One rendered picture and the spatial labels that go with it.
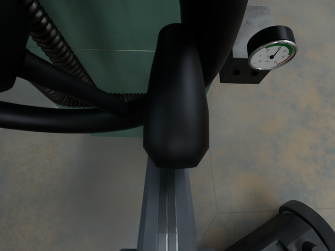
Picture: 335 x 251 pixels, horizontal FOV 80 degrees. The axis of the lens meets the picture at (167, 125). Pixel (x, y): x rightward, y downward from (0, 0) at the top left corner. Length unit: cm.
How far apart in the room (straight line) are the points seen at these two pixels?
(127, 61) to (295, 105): 93
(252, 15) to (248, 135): 66
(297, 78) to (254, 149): 47
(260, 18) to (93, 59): 32
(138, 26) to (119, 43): 5
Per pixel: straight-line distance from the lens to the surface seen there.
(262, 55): 33
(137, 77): 47
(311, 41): 147
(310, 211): 87
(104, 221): 93
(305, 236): 82
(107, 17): 36
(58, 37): 23
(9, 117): 26
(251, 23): 43
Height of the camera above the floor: 89
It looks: 71 degrees down
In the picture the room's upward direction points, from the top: 4 degrees clockwise
